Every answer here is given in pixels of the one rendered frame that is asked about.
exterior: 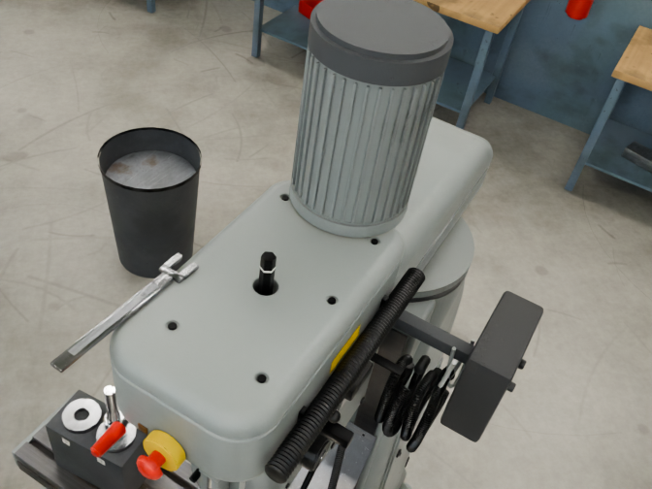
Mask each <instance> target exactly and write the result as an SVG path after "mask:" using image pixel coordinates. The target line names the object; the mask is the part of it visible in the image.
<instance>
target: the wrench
mask: <svg viewBox="0 0 652 489"><path fill-rule="evenodd" d="M181 259H182V255H181V254H179V253H177V254H176V255H174V256H173V257H172V258H170V259H169V260H168V261H167V262H165V263H164V265H163V266H161V267H160V268H159V272H160V273H162V274H161V275H159V276H158V277H157V278H155V279H154V280H153V281H152V282H150V283H149V284H148V285H147V286H145V287H144V288H143V289H142V290H140V291H139V292H138V293H137V294H135V295H134V296H133V297H132V298H130V299H129V300H128V301H127V302H125V303H124V304H123V305H122V306H120V307H119V308H118V309H117V310H115V311H114V312H113V313H111V314H110V315H109V316H108V317H106V318H105V319H104V320H103V321H101V322H100V323H99V324H98V325H96V326H95V327H94V328H93V329H91V330H90V331H89V332H88V333H86V334H85V335H84V336H83V337H81V338H80V339H79V340H78V341H76V342H75V343H74V344H72V345H71V346H70V347H69V348H67V349H66V350H65V351H64V352H62V353H61V354H60V355H59V356H57V357H56V358H55V359H54V360H52V361H51V362H50V365H51V366H52V367H54V368H55V369H56V370H58V371H59V372H61V373H63V372H64V371H65V370H66V369H68V368H69V367H70V366H71V365H72V364H74V363H75V362H76V361H77V360H79V359H80V358H81V357H82V356H83V355H84V354H85V353H86V352H87V351H88V350H90V349H91V348H92V347H93V346H95V345H96V344H97V343H98V342H100V341H101V340H102V339H103V338H105V337H106V336H107V335H108V334H109V333H111V332H112V331H113V330H114V329H115V328H117V327H118V326H119V325H120V324H121V323H123V322H124V321H125V320H126V319H128V318H129V317H130V316H131V315H132V314H134V313H135V312H136V311H137V310H139V309H140V308H141V307H142V306H144V305H145V304H146V303H147V302H148V301H150V300H151V299H152V298H153V297H154V296H156V295H157V294H158V293H159V292H161V291H162V290H163V289H164V288H165V287H167V286H168V285H169V284H170V283H171V282H173V280H174V281H175V282H177V283H181V282H182V281H183V280H184V279H187V278H188V277H189V276H190V275H192V274H193V273H194V272H195V271H196V270H198V269H199V265H198V264H196V263H191V264H190V265H189V266H188V267H186V268H185V269H184V270H183V271H181V272H180V273H177V272H176V271H174V270H172V268H173V267H174V266H176V265H177V264H178V262H180V261H181Z"/></svg>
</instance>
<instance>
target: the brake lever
mask: <svg viewBox="0 0 652 489"><path fill-rule="evenodd" d="M129 423H130V422H128V421H127V420H126V419H125V418H123V419H122V420H121V421H120V422H118V421H117V422H114V423H113V424H112V425H111V426H110V428H109V429H108V430H107V431H106V432H105V433H104V434H103V435H102V436H101V438H100V439H98V440H97V441H96V442H95V443H94V444H93V446H92V447H91V448H90V449H91V454H92V455H93V456H95V457H102V456H103V455H104V454H105V453H106V452H107V451H108V450H109V449H110V448H111V447H112V446H113V445H114V444H115V443H116V442H117V441H118V440H119V439H120V438H121V437H122V436H123V435H124V434H125V433H126V428H125V427H126V426H127V425H128V424H129Z"/></svg>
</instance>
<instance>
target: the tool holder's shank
mask: <svg viewBox="0 0 652 489"><path fill-rule="evenodd" d="M104 395H105V401H106V407H107V415H106V417H107V419H108V420H109V421H111V422H116V421H117V420H118V419H119V418H120V412H119V409H118V407H117V401H116V395H115V389H114V387H111V386H107V387H106V388H105V389H104Z"/></svg>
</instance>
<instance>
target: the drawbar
mask: <svg viewBox="0 0 652 489"><path fill-rule="evenodd" d="M276 260H277V257H276V256H275V255H274V253H273V252H270V251H265V252H264V253H263V254H262V255H261V260H260V267H261V268H262V270H263V271H267V272H271V273H263V271H262V270H261V269H260V271H259V282H258V294H260V295H264V296H269V295H273V286H274V277H275V270H274V268H275V266H276Z"/></svg>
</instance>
